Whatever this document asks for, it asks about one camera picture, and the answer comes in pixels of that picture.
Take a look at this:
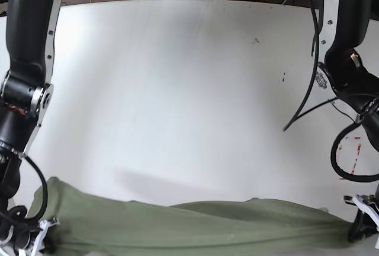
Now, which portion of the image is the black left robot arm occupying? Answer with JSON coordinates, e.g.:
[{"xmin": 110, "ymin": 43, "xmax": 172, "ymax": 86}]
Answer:
[{"xmin": 284, "ymin": 0, "xmax": 378, "ymax": 183}]

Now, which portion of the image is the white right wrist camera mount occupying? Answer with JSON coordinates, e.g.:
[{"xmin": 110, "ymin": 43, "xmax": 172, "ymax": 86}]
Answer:
[{"xmin": 0, "ymin": 217, "xmax": 60, "ymax": 256}]

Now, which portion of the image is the red tape rectangle marking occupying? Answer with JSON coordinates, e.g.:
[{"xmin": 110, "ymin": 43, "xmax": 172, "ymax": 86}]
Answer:
[{"xmin": 336, "ymin": 136, "xmax": 362, "ymax": 175}]

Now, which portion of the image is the green T-shirt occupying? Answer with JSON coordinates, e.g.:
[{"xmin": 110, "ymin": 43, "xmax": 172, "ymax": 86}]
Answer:
[{"xmin": 44, "ymin": 177, "xmax": 358, "ymax": 255}]

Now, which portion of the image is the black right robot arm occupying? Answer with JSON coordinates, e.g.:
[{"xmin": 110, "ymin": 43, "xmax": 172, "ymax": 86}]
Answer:
[{"xmin": 1, "ymin": 0, "xmax": 62, "ymax": 255}]

